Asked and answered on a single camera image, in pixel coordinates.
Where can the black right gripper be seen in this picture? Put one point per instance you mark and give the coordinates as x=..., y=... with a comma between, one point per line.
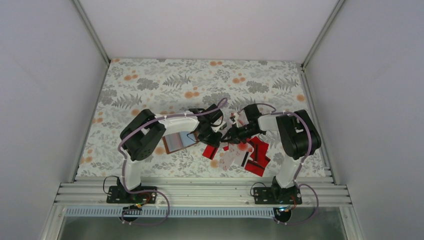
x=235, y=137

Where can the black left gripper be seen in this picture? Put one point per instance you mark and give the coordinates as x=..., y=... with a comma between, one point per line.
x=213, y=142

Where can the brown leather card holder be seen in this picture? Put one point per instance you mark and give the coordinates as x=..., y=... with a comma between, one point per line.
x=179, y=141

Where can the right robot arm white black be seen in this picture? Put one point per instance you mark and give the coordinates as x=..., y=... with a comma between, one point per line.
x=299, y=139

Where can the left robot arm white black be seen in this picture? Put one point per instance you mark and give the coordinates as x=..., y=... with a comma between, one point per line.
x=141, y=136

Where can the white card red circle centre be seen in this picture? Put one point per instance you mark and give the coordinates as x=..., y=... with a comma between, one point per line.
x=243, y=148

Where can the red card black stripe left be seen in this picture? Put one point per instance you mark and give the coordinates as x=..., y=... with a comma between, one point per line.
x=210, y=152

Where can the white card pale pattern bottom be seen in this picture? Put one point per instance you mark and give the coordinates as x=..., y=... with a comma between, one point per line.
x=228, y=157

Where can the white card black stripe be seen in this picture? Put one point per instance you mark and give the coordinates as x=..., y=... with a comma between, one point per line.
x=241, y=158

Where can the dark red card right upper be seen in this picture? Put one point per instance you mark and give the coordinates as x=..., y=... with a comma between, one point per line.
x=260, y=149

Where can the dark red card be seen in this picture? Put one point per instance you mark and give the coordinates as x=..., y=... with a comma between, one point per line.
x=257, y=168
x=260, y=149

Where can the dark red card bottom right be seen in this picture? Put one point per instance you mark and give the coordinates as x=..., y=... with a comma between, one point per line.
x=257, y=168

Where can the floral patterned table mat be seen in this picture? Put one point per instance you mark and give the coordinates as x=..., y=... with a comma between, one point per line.
x=170, y=86

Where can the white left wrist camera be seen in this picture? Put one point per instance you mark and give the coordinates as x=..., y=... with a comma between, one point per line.
x=220, y=127

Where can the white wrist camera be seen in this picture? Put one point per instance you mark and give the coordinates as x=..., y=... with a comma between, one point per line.
x=220, y=127
x=238, y=119

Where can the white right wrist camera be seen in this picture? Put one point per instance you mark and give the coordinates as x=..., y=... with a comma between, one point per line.
x=238, y=119

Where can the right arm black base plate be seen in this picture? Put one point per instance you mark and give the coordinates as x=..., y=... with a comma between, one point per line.
x=277, y=196

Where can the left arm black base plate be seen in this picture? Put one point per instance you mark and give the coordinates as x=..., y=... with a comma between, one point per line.
x=118, y=195

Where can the aluminium rail frame front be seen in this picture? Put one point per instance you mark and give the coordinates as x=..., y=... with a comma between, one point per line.
x=204, y=193

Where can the slotted grey cable duct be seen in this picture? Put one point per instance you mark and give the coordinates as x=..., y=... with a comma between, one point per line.
x=174, y=212

